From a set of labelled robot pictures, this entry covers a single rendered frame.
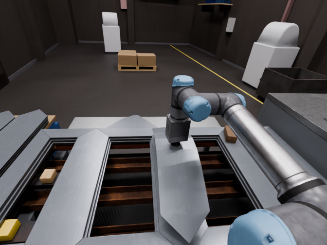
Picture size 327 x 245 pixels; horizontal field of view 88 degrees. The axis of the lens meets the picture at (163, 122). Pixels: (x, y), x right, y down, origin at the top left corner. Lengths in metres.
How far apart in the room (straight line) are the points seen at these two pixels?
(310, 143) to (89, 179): 1.21
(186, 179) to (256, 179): 0.42
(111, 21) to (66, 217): 6.95
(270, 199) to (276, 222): 0.61
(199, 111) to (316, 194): 0.31
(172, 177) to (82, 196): 0.39
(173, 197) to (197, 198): 0.09
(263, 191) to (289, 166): 0.50
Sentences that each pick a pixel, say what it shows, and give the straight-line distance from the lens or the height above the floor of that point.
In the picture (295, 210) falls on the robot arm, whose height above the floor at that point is 1.26.
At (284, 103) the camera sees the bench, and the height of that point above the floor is 1.05.
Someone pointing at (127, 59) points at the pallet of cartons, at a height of 0.31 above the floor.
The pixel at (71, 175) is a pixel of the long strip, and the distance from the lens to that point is 0.94.
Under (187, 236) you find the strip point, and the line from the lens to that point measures 0.69.
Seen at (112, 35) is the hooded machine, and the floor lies 0.64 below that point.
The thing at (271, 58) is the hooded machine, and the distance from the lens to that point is 4.65.
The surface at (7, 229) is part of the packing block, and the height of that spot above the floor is 0.81.
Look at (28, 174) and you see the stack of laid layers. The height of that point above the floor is 0.84.
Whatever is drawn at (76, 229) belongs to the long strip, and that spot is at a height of 0.86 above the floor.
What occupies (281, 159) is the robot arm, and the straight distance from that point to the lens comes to 0.48.
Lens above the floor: 1.53
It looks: 33 degrees down
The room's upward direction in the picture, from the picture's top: 4 degrees clockwise
